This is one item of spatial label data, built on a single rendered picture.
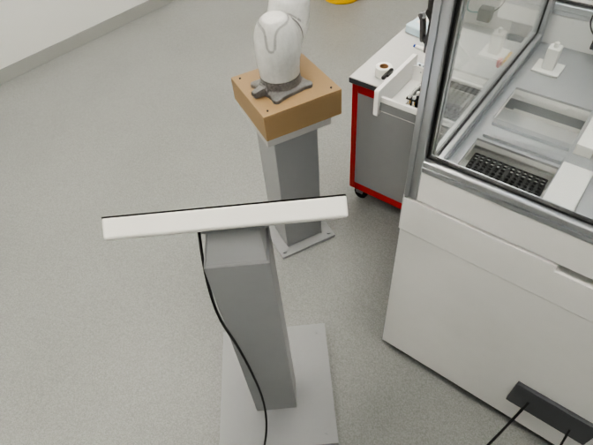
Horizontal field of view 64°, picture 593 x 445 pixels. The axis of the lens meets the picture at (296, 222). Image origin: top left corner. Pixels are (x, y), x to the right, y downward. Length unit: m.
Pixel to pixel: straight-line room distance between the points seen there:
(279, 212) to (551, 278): 0.72
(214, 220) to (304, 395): 1.15
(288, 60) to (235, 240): 0.85
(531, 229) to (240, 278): 0.71
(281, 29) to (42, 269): 1.74
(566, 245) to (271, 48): 1.12
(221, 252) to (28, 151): 2.55
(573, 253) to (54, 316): 2.16
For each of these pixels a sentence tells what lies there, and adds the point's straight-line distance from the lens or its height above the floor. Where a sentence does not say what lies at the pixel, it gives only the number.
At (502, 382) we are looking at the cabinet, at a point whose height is 0.27.
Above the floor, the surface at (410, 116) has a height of 0.86.
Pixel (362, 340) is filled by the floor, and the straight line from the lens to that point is 2.15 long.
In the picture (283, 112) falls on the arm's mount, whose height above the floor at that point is 0.86.
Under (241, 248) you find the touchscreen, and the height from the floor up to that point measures 1.04.
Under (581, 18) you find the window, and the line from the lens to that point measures 0.99.
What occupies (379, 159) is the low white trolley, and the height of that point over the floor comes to 0.36.
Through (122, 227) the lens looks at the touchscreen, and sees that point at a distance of 1.06.
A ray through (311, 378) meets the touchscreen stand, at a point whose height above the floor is 0.04.
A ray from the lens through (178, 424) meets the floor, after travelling 2.10.
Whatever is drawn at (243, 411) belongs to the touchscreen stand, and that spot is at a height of 0.04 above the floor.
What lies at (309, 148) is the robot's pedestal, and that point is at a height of 0.60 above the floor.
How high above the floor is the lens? 1.92
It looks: 50 degrees down
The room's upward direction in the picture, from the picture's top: 6 degrees counter-clockwise
